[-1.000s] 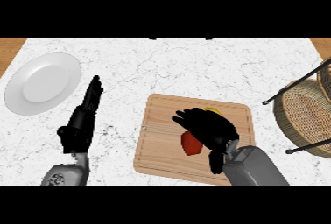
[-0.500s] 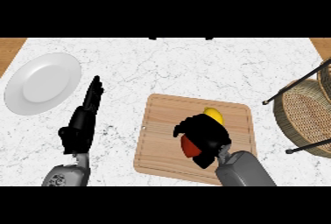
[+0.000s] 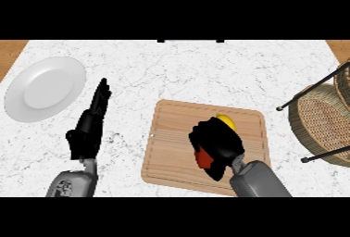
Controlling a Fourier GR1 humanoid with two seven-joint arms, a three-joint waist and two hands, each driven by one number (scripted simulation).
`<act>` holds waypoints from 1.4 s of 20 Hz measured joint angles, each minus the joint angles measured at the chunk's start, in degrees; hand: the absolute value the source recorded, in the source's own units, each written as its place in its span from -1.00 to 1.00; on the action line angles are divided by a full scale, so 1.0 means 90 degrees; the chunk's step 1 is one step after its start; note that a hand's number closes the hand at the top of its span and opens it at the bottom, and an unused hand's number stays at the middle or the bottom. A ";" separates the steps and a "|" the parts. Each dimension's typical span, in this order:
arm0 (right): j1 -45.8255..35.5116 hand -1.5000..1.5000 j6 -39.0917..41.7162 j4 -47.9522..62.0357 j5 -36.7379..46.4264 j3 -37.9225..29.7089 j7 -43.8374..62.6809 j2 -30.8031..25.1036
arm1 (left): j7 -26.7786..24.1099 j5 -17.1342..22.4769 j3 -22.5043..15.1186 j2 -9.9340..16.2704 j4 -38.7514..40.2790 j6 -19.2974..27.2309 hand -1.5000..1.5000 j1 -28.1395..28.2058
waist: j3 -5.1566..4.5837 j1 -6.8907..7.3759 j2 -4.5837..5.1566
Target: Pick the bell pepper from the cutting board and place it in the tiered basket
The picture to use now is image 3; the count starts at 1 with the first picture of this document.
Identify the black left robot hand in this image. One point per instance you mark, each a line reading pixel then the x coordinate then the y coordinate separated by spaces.
pixel 86 135

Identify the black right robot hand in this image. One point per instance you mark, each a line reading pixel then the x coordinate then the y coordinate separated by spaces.
pixel 219 139

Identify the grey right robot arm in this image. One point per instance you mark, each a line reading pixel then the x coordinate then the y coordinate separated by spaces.
pixel 260 182

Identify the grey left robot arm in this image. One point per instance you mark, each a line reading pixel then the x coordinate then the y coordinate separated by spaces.
pixel 73 183

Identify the pale wooden cutting board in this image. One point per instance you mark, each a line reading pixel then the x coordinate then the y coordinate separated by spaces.
pixel 175 148

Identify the white round plate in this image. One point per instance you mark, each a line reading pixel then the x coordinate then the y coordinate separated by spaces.
pixel 46 89

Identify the wicker tiered basket black frame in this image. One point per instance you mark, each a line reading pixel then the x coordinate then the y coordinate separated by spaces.
pixel 319 120

